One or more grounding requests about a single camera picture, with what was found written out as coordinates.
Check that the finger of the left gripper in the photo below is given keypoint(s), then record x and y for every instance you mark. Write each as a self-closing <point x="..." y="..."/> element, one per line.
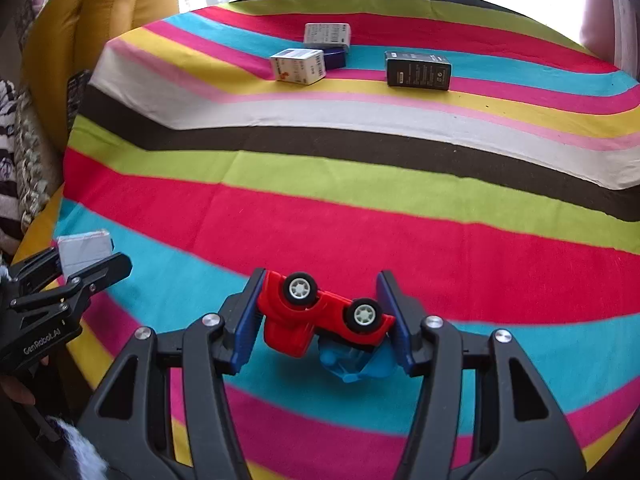
<point x="43" y="267"/>
<point x="93" y="279"/>

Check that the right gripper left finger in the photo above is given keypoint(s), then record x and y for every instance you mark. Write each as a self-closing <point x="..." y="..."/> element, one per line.
<point x="128" y="417"/>

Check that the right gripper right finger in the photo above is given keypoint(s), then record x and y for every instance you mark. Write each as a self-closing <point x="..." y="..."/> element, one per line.
<point x="519" y="430"/>

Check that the long white box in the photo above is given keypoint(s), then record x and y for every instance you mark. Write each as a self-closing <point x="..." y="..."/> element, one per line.
<point x="78" y="251"/>

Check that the red toy truck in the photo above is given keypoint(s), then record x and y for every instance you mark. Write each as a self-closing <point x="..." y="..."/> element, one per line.
<point x="352" y="334"/>

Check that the left hand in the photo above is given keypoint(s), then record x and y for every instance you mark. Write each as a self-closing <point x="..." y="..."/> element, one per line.
<point x="16" y="391"/>

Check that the zebra pattern cushion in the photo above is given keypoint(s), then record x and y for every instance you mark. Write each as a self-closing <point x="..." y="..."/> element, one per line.
<point x="31" y="168"/>

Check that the black remote control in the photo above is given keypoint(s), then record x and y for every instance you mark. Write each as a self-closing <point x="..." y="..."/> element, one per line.
<point x="75" y="92"/>

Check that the yellow leather sofa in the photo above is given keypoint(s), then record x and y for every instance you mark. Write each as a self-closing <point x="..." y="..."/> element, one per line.
<point x="67" y="38"/>

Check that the striped colourful tablecloth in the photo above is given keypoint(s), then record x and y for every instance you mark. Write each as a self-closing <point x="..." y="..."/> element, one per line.
<point x="510" y="200"/>

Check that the white red-dots medicine box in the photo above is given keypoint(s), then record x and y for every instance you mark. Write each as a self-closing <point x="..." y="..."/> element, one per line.
<point x="299" y="66"/>

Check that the dark blue box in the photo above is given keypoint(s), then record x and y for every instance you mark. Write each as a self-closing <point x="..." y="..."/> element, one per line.
<point x="334" y="58"/>

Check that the white text medicine box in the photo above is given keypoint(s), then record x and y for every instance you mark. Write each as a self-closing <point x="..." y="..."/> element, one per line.
<point x="327" y="36"/>

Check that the black product box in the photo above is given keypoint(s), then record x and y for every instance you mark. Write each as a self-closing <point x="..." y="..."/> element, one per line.
<point x="417" y="70"/>

